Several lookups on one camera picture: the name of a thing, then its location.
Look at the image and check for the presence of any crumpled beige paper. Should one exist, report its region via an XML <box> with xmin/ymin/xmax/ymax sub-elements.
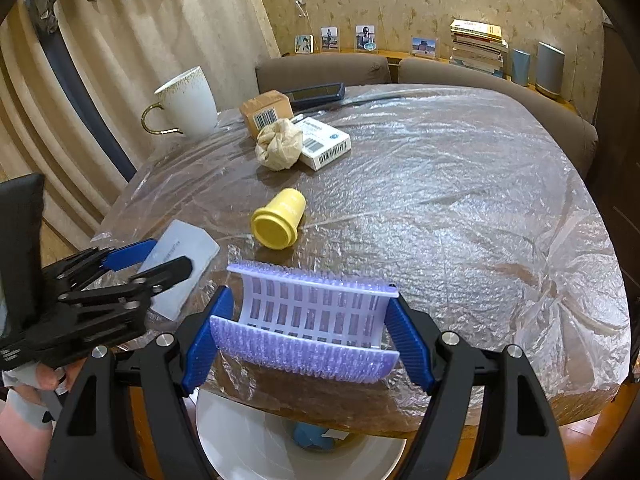
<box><xmin>255</xmin><ymin>116</ymin><xmax>305</xmax><ymax>172</ymax></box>

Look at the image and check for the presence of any brown cardboard box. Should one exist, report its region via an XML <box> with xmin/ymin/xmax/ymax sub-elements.
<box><xmin>239</xmin><ymin>89</ymin><xmax>295</xmax><ymax>136</ymax></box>

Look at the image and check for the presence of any white box with barcode label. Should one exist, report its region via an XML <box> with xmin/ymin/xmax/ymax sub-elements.
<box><xmin>292</xmin><ymin>116</ymin><xmax>352</xmax><ymax>172</ymax></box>

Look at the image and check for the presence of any white mug with gold handle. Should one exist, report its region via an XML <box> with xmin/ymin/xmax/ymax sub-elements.
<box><xmin>141</xmin><ymin>66</ymin><xmax>219</xmax><ymax>141</ymax></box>

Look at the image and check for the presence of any dark blue tablet case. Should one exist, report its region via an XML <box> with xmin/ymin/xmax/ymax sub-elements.
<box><xmin>282</xmin><ymin>82</ymin><xmax>346</xmax><ymax>110</ymax></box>

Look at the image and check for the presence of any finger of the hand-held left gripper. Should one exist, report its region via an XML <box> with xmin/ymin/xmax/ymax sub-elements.
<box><xmin>55</xmin><ymin>255</ymin><xmax>195</xmax><ymax>311</ymax></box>
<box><xmin>42</xmin><ymin>238</ymin><xmax>159</xmax><ymax>293</ymax></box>

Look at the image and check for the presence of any beige patterned curtain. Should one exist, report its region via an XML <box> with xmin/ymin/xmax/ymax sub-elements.
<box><xmin>0</xmin><ymin>0</ymin><xmax>281</xmax><ymax>241</ymax></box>

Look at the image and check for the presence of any person's left hand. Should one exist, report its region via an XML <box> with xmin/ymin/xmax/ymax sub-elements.
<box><xmin>27</xmin><ymin>360</ymin><xmax>83</xmax><ymax>395</ymax></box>

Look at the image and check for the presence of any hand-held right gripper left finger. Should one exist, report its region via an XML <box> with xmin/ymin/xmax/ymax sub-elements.
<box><xmin>44</xmin><ymin>285</ymin><xmax>236</xmax><ymax>480</ymax></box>

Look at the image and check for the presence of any white round bin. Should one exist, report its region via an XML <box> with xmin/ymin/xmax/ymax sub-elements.
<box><xmin>195</xmin><ymin>387</ymin><xmax>408</xmax><ymax>480</ymax></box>

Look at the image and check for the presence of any brown sofa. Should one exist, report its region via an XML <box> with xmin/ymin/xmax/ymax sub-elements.
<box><xmin>255</xmin><ymin>54</ymin><xmax>599</xmax><ymax>181</ymax></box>

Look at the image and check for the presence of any large grey-blue speaker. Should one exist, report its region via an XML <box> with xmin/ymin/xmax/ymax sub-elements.
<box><xmin>535</xmin><ymin>41</ymin><xmax>566</xmax><ymax>100</ymax></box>

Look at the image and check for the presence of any yellow plastic cup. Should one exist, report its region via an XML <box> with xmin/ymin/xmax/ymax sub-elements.
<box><xmin>250</xmin><ymin>188</ymin><xmax>307</xmax><ymax>251</ymax></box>

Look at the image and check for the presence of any clear plastic table cover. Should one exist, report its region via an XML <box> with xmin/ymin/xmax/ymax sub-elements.
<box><xmin>92</xmin><ymin>82</ymin><xmax>633</xmax><ymax>441</ymax></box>

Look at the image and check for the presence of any person's leg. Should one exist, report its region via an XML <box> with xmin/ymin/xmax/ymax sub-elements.
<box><xmin>0</xmin><ymin>400</ymin><xmax>56</xmax><ymax>480</ymax></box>

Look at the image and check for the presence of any pale blue packet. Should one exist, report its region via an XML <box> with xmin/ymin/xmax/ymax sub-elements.
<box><xmin>136</xmin><ymin>220</ymin><xmax>221</xmax><ymax>322</ymax></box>

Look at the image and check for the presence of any stack of books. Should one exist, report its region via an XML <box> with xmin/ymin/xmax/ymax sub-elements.
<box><xmin>449</xmin><ymin>19</ymin><xmax>510</xmax><ymax>78</ymax></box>

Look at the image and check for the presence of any light blue cloth bag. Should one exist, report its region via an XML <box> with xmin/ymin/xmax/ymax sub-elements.
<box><xmin>292</xmin><ymin>421</ymin><xmax>337</xmax><ymax>453</ymax></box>

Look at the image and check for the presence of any purple plastic bristle brush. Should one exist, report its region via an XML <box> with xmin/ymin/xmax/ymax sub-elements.
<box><xmin>209</xmin><ymin>261</ymin><xmax>401</xmax><ymax>386</ymax></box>

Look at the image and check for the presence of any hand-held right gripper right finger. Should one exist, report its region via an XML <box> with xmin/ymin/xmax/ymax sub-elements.
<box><xmin>384</xmin><ymin>294</ymin><xmax>571</xmax><ymax>480</ymax></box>

